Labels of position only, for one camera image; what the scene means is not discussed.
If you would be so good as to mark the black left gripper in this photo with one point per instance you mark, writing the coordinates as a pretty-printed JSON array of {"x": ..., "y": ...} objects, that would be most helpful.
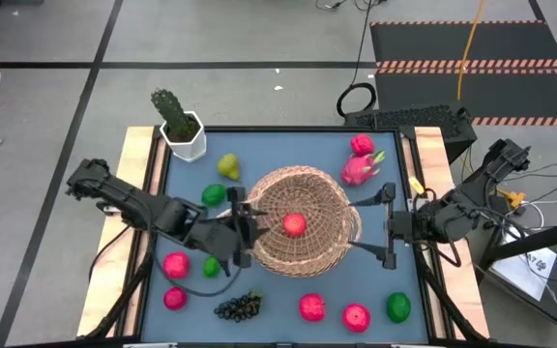
[{"x": 218, "y": 234}]

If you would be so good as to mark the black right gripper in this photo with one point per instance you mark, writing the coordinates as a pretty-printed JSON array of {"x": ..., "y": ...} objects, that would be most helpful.
[{"x": 409, "y": 227}]

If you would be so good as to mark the orange-red peach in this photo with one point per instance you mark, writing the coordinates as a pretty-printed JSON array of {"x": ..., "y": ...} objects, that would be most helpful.
[{"x": 294, "y": 224}]

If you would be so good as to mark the yellow-green pear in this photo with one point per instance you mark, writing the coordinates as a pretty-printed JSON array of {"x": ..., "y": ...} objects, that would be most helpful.
[{"x": 227, "y": 165}]

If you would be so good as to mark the pink dragon fruit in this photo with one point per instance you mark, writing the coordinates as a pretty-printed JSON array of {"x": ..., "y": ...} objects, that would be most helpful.
[{"x": 356, "y": 169}]

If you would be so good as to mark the red round fruit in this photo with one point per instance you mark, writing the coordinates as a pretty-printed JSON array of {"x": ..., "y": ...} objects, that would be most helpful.
[
  {"x": 176, "y": 265},
  {"x": 356, "y": 317},
  {"x": 312, "y": 307}
]

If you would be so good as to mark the bumpy red fruit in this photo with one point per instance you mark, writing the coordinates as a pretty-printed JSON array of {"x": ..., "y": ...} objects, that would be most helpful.
[{"x": 362, "y": 144}]

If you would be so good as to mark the small dark red fruit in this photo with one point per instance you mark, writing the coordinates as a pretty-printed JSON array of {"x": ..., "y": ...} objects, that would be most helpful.
[{"x": 175, "y": 298}]

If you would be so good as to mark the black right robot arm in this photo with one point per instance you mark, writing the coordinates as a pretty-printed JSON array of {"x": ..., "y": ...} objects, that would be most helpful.
[{"x": 472, "y": 203}]

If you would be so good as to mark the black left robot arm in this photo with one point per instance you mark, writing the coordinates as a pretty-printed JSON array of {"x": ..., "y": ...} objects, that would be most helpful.
[{"x": 128, "y": 198}]

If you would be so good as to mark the yellow tag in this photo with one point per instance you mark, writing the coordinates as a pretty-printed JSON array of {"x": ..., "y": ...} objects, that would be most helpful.
[{"x": 416, "y": 185}]

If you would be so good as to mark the small green lime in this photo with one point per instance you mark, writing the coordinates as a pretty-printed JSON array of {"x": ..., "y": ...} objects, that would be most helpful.
[{"x": 211, "y": 267}]

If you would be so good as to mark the large glossy green fruit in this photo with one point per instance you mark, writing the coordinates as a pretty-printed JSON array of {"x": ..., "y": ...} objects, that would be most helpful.
[{"x": 398, "y": 307}]

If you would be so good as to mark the black grape bunch with leaf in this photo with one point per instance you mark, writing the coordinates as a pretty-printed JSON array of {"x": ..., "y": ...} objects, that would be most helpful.
[{"x": 237, "y": 308}]

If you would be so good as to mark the light wooden side board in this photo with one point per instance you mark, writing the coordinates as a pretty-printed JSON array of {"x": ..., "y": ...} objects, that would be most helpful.
[
  {"x": 430, "y": 145},
  {"x": 128, "y": 145}
]

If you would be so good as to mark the white hexagonal plant pot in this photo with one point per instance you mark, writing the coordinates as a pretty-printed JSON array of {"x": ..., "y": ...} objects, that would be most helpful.
[{"x": 189, "y": 150}]

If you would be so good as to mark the green artificial cactus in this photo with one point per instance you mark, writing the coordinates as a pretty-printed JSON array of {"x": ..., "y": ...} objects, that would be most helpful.
[{"x": 172, "y": 113}]

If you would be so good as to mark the white paper sheet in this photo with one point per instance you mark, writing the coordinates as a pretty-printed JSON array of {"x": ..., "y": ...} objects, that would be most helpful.
[{"x": 525, "y": 270}]

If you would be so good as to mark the black stand bar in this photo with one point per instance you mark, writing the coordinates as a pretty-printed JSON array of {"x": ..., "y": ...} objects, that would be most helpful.
[{"x": 539, "y": 239}]

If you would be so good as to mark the black hazard-striped floor mat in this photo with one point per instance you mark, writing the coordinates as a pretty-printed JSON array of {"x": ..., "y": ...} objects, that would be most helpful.
[{"x": 501, "y": 43}]

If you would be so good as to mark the black frame strut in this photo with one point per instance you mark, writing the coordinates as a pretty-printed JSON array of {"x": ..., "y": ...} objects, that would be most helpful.
[
  {"x": 448, "y": 302},
  {"x": 124, "y": 297}
]

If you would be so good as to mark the black table frame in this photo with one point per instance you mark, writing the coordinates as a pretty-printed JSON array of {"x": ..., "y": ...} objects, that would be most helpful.
[{"x": 278, "y": 129}]

